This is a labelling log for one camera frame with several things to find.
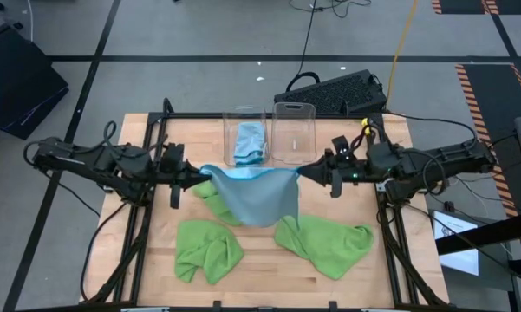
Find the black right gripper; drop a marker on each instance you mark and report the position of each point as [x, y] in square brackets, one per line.
[351, 167]

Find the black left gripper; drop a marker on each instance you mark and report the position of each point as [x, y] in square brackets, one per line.
[173, 162]

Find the light blue microfiber towel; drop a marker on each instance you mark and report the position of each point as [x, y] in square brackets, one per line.
[255, 195]
[249, 143]

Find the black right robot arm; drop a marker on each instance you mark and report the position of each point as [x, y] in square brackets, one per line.
[438, 162]

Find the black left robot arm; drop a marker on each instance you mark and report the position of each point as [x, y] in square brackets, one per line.
[91, 162]

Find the green microfiber towel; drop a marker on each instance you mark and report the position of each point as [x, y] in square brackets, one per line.
[208, 251]
[212, 201]
[325, 247]

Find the clear plastic bin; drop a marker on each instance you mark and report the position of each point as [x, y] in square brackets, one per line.
[229, 130]
[293, 134]

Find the black perforated computer tower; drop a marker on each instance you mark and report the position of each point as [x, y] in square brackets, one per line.
[329, 93]

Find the silver aluminium extrusion bar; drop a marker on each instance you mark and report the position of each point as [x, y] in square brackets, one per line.
[145, 309]
[386, 309]

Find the black metal beam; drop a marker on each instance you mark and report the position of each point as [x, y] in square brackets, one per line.
[481, 236]

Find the black hazard striped mat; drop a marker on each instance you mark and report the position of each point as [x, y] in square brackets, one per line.
[464, 5]
[494, 121]

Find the black floor platform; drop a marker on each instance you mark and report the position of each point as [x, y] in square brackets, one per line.
[17, 82]

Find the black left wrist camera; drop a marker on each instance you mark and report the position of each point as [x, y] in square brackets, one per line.
[175, 197]

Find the black metal table frame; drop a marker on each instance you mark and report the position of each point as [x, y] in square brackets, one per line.
[186, 115]

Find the white arm base bracket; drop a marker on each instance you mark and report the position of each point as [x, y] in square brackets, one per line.
[384, 185]

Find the small black edge bracket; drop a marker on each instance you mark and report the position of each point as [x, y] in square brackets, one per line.
[333, 305]
[216, 305]

